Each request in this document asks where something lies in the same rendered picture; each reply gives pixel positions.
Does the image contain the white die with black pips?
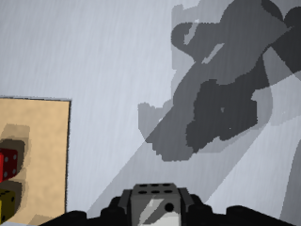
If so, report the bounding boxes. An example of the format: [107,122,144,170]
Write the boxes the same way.
[130,183,181,226]

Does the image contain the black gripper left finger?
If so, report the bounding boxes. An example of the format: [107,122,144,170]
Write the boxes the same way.
[39,189,133,226]

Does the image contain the yellow die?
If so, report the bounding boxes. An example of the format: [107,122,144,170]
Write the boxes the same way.
[0,188,16,225]

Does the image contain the red die with white pips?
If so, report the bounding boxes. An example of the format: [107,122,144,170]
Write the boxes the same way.
[0,148,18,183]

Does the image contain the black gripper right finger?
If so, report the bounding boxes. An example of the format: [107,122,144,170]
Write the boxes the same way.
[177,187,295,226]

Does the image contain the tan flat mat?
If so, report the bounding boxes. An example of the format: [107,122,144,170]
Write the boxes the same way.
[0,98,71,226]

